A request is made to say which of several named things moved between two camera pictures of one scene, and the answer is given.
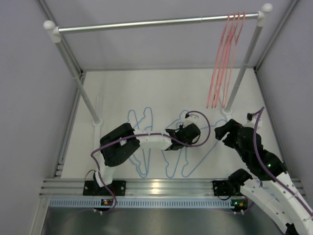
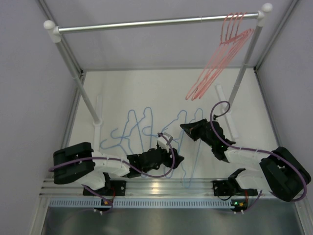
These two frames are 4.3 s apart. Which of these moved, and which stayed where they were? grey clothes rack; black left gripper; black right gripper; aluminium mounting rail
Moved: black right gripper; black left gripper
Stayed: aluminium mounting rail; grey clothes rack
